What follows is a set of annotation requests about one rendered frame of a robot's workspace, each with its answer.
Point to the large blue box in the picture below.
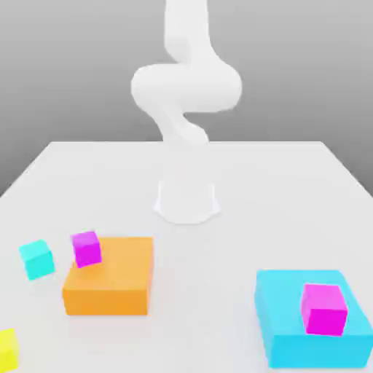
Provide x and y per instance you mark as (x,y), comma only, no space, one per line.
(279,309)

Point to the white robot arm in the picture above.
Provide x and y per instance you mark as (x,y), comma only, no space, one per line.
(186,87)

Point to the small yellow cube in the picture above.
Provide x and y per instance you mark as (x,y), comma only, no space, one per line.
(7,351)

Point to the large orange box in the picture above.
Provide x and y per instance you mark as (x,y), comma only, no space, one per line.
(116,279)

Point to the small cyan cube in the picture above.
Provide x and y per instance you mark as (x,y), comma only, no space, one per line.
(37,260)

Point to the small magenta cube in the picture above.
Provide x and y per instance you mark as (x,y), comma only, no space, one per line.
(86,250)
(324,311)

